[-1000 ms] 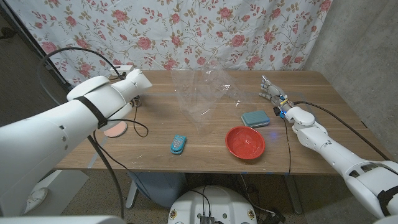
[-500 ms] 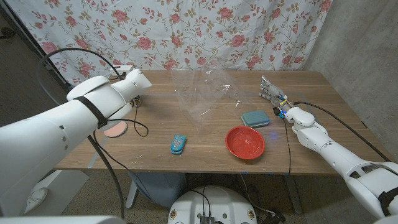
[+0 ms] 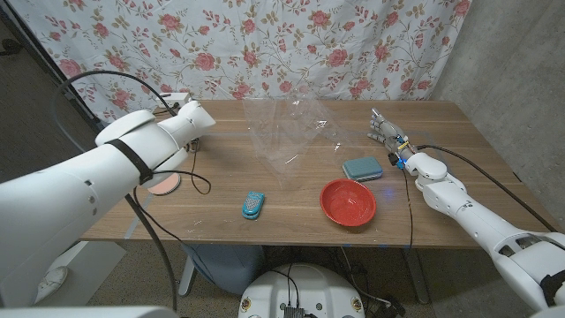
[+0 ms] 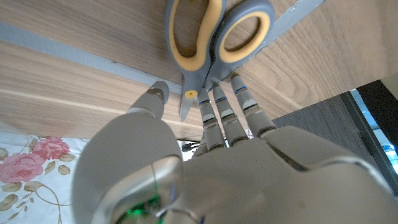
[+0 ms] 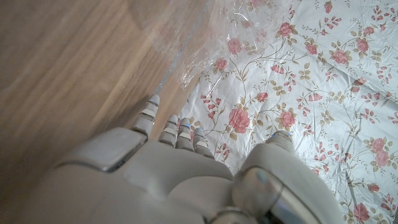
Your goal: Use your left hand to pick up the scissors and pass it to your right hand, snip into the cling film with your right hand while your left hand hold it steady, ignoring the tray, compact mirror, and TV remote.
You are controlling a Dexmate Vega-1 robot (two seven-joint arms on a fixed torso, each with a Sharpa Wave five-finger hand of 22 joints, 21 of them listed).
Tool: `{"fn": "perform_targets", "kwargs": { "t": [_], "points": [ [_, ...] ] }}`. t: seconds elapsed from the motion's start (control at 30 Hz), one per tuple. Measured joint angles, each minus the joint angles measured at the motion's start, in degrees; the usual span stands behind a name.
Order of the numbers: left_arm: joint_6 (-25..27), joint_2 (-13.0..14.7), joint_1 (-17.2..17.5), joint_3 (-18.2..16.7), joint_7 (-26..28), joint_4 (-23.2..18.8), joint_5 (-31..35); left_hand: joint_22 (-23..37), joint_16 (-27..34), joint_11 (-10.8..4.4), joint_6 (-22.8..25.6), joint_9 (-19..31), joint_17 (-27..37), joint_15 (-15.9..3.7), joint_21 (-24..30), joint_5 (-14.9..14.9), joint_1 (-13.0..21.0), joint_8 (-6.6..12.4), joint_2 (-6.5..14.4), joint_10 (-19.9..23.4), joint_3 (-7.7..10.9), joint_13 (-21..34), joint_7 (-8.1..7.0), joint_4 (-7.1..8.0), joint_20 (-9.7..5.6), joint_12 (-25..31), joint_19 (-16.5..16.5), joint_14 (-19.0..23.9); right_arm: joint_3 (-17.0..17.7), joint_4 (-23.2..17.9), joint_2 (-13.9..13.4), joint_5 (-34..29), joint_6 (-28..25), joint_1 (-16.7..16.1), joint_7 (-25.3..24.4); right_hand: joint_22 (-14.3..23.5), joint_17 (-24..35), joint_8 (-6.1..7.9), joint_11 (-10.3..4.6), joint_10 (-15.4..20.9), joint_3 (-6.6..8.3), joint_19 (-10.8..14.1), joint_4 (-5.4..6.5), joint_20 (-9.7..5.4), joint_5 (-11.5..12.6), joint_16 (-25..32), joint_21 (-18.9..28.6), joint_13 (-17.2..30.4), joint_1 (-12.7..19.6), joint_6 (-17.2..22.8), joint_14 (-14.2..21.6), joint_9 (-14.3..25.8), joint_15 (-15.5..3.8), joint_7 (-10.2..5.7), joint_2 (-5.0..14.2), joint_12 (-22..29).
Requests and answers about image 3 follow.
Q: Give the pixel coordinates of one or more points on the white floor platform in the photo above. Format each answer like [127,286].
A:
[97,265]

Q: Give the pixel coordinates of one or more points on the red round tray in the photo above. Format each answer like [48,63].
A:
[348,203]

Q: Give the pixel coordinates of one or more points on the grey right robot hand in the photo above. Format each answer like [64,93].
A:
[392,137]

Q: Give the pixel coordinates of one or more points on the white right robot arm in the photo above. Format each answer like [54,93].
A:
[481,221]

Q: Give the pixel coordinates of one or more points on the black power adapter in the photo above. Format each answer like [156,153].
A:
[390,309]

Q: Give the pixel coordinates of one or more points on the clear cling film sheet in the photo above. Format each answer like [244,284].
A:
[282,132]

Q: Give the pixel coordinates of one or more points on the white power strip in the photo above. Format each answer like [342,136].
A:
[174,98]

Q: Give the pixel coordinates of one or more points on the white sneaker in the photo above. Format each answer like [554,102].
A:
[52,282]

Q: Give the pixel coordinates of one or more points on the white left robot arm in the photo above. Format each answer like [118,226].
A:
[66,199]

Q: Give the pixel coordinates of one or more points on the white robot torso base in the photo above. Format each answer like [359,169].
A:
[304,291]

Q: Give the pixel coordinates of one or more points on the floral print curtain backdrop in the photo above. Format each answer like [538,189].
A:
[265,44]

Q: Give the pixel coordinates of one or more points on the grey blue chair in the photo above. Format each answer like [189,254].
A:
[225,265]

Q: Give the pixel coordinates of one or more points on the grey table leg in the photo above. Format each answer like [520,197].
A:
[417,278]

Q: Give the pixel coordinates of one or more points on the teal sponge block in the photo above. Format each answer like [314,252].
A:
[362,168]

